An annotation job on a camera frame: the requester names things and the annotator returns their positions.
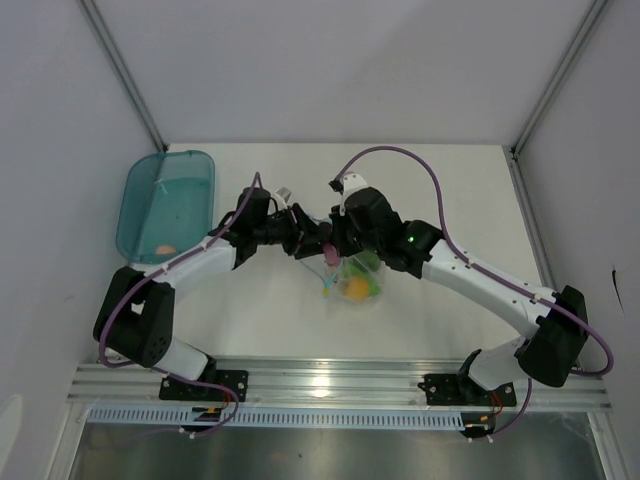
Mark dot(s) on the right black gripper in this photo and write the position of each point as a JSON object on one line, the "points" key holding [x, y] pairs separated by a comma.
{"points": [[338, 224]]}

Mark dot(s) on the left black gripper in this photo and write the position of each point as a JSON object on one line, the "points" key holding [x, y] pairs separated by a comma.
{"points": [[305, 238]]}

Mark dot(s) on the purple toy eggplant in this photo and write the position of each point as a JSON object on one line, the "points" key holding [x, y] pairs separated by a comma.
{"points": [[331, 256]]}

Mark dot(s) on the clear zip top bag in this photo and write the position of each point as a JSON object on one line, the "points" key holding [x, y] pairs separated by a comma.
{"points": [[330, 277]]}

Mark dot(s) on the yellow toy lemon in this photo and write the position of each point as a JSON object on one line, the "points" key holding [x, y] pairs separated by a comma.
{"points": [[356, 289]]}

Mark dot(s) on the pink toy food piece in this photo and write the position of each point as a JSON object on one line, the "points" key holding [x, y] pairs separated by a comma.
{"points": [[165, 250]]}

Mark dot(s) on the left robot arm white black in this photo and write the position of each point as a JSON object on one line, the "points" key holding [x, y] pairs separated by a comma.
{"points": [[135, 325]]}

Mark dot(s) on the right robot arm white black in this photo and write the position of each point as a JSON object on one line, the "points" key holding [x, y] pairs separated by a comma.
{"points": [[549, 323]]}

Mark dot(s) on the teal plastic bin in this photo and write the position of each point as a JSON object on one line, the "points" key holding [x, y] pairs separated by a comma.
{"points": [[168, 200]]}

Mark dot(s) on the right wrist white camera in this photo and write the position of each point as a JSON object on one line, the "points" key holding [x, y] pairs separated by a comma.
{"points": [[347, 184]]}

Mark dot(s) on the wrist white camera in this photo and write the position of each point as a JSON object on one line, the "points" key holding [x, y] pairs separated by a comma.
{"points": [[282, 198], [347, 184]]}

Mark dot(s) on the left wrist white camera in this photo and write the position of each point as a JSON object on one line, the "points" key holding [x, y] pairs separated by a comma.
{"points": [[282, 198]]}

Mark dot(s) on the aluminium mounting rail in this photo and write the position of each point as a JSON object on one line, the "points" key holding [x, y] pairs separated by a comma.
{"points": [[326, 383]]}

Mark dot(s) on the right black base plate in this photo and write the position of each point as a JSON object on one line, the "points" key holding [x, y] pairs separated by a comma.
{"points": [[443, 389]]}

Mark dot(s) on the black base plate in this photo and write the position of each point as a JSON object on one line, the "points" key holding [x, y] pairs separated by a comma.
{"points": [[443, 389], [234, 380]]}

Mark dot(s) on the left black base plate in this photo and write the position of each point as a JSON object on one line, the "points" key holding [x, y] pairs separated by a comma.
{"points": [[234, 380]]}

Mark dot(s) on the white slotted cable duct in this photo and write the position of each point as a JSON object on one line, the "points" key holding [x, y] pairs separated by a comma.
{"points": [[281, 417]]}

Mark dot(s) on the left aluminium frame post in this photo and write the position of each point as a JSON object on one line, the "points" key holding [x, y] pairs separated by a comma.
{"points": [[108, 45]]}

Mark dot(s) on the aluminium frame post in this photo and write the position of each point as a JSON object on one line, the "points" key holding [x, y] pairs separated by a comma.
{"points": [[108, 45], [567, 62]]}

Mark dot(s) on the right aluminium frame post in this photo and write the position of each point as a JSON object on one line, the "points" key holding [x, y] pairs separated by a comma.
{"points": [[567, 62]]}

